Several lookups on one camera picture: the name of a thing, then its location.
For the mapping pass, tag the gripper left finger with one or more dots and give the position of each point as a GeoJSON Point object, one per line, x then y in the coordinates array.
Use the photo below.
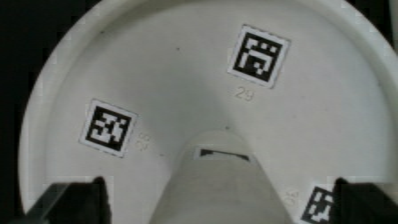
{"type": "Point", "coordinates": [73, 204]}

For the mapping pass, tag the white cylindrical table leg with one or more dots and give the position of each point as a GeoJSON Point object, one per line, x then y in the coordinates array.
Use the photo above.
{"type": "Point", "coordinates": [219, 191]}

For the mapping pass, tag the white round table top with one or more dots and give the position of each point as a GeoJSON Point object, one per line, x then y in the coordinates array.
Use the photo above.
{"type": "Point", "coordinates": [272, 68]}

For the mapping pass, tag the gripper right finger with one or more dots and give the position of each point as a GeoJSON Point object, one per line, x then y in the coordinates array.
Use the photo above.
{"type": "Point", "coordinates": [363, 204]}

